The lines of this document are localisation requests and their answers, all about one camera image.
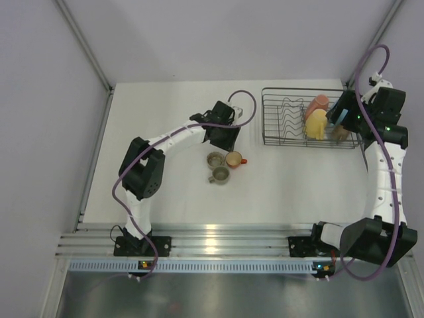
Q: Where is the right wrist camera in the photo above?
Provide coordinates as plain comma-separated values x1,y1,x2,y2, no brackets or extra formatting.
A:
368,72,393,88

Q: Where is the small orange cup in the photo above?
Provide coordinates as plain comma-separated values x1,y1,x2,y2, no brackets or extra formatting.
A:
225,151,248,169

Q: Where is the fluted beige small cup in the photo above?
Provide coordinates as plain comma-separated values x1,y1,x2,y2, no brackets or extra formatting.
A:
206,152,225,170

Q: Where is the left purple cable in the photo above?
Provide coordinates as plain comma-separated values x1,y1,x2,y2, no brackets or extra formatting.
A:
111,89,258,279

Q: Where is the dark brown mug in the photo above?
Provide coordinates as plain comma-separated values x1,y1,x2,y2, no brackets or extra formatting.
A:
331,125,350,143

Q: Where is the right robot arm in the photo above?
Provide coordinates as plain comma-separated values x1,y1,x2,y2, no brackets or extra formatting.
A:
309,87,417,267

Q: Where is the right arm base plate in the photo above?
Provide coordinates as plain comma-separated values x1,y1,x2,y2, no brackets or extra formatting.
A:
288,236,340,258

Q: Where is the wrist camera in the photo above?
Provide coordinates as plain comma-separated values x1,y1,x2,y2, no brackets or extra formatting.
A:
368,72,393,88
232,106,243,119

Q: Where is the grey-brown stoneware cup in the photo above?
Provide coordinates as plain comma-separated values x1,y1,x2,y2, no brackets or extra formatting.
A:
208,166,230,185

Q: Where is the light blue ceramic mug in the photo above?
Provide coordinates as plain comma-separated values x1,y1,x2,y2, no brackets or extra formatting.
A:
334,109,348,126

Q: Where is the grey wire dish rack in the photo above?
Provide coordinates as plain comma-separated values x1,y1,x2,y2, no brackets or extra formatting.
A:
262,87,362,149

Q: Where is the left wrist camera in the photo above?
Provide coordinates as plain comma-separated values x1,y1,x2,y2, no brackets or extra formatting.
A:
232,106,243,119

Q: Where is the aluminium mounting rail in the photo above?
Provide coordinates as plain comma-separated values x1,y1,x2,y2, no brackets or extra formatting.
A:
55,223,312,259

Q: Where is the yellow ceramic mug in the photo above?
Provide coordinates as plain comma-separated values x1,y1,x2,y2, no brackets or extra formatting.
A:
305,109,328,140

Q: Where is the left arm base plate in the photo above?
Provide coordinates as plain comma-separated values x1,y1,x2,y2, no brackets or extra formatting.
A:
113,236,172,257

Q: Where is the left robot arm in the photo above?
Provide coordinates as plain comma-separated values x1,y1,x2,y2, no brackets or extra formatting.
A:
119,101,242,256

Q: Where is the pink ceramic mug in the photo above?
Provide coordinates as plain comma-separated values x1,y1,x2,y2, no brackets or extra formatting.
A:
304,94,329,121

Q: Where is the perforated cable duct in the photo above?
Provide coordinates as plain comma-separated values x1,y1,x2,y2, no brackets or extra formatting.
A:
68,260,324,274

